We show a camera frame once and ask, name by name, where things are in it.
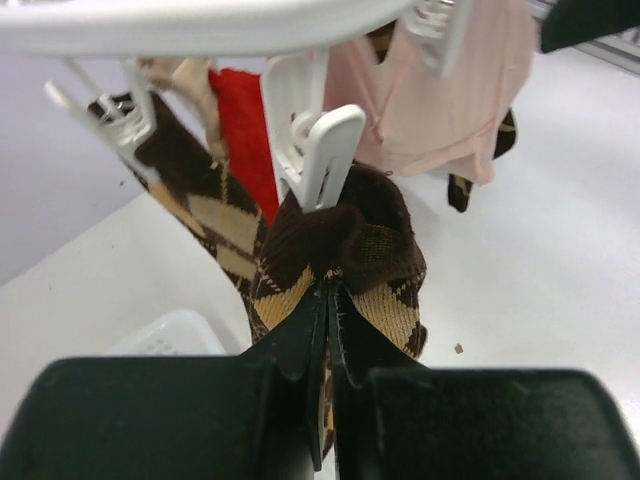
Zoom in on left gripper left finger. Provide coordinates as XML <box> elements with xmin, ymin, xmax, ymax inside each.
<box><xmin>1</xmin><ymin>289</ymin><xmax>327</xmax><ymax>479</ymax></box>

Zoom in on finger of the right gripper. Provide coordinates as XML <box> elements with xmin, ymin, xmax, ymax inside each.
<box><xmin>540</xmin><ymin>0</ymin><xmax>639</xmax><ymax>54</ymax></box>

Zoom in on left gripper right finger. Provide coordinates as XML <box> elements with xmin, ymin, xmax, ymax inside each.
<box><xmin>327</xmin><ymin>284</ymin><xmax>639</xmax><ymax>479</ymax></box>

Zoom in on brown checkered sock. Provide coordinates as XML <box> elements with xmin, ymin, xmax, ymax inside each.
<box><xmin>87</xmin><ymin>92</ymin><xmax>271</xmax><ymax>306</ymax></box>
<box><xmin>447</xmin><ymin>108</ymin><xmax>518</xmax><ymax>213</ymax></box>

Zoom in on red sock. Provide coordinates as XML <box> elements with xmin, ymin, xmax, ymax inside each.
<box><xmin>208</xmin><ymin>68</ymin><xmax>279</xmax><ymax>224</ymax></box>

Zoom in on white plastic sock hanger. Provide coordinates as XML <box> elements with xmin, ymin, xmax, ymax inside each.
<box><xmin>0</xmin><ymin>0</ymin><xmax>476</xmax><ymax>59</ymax></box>

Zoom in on white hanger end clip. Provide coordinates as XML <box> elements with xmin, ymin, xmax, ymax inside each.
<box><xmin>44</xmin><ymin>57</ymin><xmax>160</xmax><ymax>184</ymax></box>

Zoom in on white plastic bin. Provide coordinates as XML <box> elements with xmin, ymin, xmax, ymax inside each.
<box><xmin>106</xmin><ymin>309</ymin><xmax>242</xmax><ymax>357</ymax></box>

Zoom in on pink sock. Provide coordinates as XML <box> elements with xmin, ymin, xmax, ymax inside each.
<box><xmin>324</xmin><ymin>1</ymin><xmax>537</xmax><ymax>176</ymax></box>

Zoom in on brown checkered hanging sock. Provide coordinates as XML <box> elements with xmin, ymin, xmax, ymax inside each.
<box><xmin>447</xmin><ymin>108</ymin><xmax>518</xmax><ymax>213</ymax></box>

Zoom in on cream patterned sock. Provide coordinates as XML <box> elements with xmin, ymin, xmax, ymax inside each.
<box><xmin>137</xmin><ymin>57</ymin><xmax>229</xmax><ymax>164</ymax></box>

